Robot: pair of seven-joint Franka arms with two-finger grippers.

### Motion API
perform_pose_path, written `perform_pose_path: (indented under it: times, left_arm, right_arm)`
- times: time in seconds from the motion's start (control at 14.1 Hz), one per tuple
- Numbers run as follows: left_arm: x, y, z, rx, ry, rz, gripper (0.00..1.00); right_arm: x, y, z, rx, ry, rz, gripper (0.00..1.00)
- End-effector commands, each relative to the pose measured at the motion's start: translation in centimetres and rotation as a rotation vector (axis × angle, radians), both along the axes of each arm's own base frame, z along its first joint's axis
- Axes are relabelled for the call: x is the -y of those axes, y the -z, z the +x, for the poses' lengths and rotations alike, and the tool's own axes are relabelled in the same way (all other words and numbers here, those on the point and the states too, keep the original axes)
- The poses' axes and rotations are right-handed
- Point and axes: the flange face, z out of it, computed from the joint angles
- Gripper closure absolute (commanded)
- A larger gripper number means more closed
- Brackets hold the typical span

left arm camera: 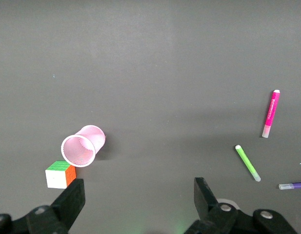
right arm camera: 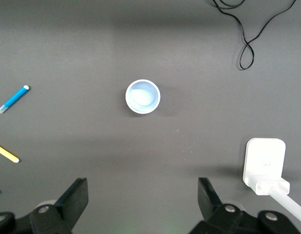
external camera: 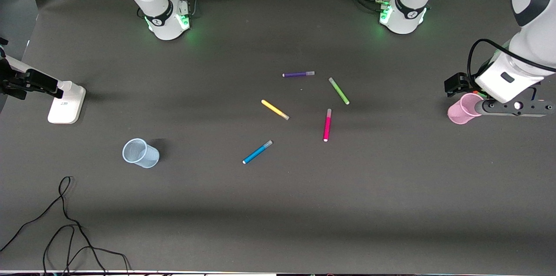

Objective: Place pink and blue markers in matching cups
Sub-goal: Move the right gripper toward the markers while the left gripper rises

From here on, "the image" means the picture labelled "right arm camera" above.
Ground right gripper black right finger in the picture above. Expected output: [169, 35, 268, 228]
[189, 177, 301, 234]

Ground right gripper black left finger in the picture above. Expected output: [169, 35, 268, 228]
[0, 177, 89, 234]

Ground blue marker pen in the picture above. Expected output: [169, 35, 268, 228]
[0, 84, 30, 114]

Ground yellow marker pen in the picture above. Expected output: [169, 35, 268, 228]
[0, 142, 20, 163]

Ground translucent blue plastic cup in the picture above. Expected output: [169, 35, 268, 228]
[125, 79, 161, 115]

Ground white camera stand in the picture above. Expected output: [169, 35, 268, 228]
[242, 137, 301, 227]

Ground loose black cable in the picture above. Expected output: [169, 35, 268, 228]
[211, 0, 297, 71]

